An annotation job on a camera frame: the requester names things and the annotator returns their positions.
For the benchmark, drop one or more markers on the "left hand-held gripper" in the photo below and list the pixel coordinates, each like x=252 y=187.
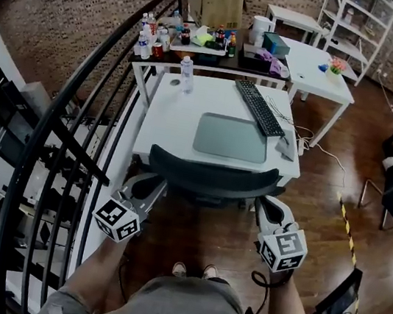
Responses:
x=117 y=219

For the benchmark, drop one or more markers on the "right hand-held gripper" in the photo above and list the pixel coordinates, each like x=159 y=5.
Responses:
x=284 y=247

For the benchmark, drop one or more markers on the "black office chair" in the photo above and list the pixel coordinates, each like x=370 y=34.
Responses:
x=211 y=179

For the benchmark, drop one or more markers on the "person's right forearm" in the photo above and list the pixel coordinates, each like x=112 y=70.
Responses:
x=287 y=305

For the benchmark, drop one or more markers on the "person's left forearm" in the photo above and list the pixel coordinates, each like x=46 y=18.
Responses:
x=98 y=274

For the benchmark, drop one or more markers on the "grey wedge stand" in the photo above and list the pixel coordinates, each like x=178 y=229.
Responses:
x=287 y=147

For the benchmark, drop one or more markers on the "grey desk mat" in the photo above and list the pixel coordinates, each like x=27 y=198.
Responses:
x=231 y=138

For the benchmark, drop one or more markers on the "white power strip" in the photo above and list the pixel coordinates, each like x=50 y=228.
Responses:
x=301 y=145

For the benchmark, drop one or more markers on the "person's right shoe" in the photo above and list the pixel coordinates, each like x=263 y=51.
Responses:
x=210 y=272

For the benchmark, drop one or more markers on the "person's shoe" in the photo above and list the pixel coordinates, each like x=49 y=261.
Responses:
x=210 y=272
x=179 y=269

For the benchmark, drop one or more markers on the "person's left shoe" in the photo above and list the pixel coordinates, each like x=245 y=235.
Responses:
x=179 y=269

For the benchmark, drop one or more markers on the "yellow black floor tape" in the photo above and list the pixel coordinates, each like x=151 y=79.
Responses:
x=349 y=237

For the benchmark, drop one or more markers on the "black keyboard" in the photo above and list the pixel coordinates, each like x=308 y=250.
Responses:
x=260 y=107

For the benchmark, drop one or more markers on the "clear water bottle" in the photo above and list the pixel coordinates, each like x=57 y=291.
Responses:
x=187 y=76

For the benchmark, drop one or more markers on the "person's grey shirt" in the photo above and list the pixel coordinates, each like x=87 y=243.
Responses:
x=177 y=313

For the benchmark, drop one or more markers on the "black stair railing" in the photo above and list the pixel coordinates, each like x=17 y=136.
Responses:
x=43 y=127

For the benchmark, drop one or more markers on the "large white desk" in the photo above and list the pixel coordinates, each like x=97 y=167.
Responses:
x=316 y=85

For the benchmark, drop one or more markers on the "red drink can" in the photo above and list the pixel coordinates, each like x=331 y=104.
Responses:
x=157 y=50

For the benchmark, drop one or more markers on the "black desk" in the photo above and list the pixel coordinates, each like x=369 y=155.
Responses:
x=230 y=66

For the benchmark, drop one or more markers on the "labelled water bottle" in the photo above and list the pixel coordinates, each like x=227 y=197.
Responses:
x=151 y=27
x=144 y=47

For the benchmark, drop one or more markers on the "white tray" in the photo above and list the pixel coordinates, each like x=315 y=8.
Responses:
x=196 y=49

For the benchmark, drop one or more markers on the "purple cloth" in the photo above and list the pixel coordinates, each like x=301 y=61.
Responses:
x=272 y=61

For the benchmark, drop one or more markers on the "white pill bottle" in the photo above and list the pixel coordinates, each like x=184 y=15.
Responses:
x=164 y=41

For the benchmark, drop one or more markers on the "black tray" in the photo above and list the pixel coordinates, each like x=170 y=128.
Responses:
x=248 y=57

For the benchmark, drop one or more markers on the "small blue object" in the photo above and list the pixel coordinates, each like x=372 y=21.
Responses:
x=323 y=67

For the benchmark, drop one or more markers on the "cola bottle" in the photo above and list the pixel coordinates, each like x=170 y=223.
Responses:
x=220 y=37
x=185 y=35

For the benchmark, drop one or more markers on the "yellow-green cloth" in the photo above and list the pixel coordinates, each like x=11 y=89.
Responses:
x=202 y=36

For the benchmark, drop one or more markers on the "orange drink bottle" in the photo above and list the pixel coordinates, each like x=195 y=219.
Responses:
x=231 y=46

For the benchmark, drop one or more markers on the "potted flowers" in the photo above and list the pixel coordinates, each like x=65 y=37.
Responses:
x=336 y=69

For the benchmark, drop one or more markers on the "teal box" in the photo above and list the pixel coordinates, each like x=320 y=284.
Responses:
x=276 y=44

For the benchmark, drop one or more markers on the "white kettle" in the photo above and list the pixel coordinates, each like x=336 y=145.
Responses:
x=259 y=30

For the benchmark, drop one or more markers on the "cardboard box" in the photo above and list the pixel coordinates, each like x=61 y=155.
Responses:
x=217 y=8

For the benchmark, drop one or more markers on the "small white side table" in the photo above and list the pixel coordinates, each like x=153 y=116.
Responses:
x=294 y=18

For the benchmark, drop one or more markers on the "white shelf rack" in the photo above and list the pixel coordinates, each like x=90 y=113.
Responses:
x=355 y=33

